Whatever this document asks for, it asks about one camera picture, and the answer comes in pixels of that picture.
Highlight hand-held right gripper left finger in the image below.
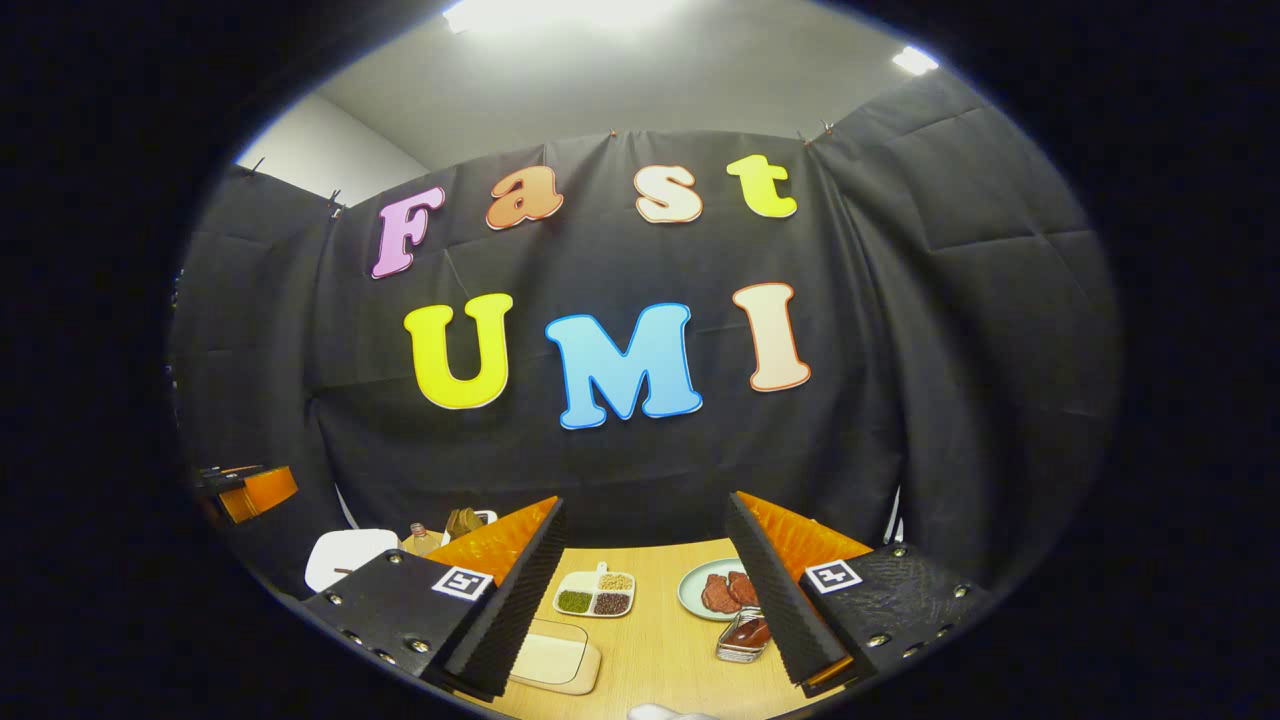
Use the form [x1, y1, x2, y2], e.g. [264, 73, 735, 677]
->
[300, 497, 568, 701]

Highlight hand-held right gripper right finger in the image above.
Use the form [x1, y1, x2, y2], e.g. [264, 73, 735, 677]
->
[725, 490, 993, 698]

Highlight white rice cooker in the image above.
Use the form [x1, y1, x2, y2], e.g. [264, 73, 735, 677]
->
[305, 528, 401, 593]

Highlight beige rectangular tray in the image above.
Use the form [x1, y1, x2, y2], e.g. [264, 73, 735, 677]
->
[508, 618, 603, 696]

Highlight white divided grain dish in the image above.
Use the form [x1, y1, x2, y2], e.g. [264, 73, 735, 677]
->
[552, 562, 637, 619]

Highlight white toaster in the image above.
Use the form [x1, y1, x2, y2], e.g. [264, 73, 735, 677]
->
[443, 508, 499, 547]

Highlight long ceiling light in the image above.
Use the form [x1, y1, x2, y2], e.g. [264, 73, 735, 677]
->
[443, 0, 681, 36]

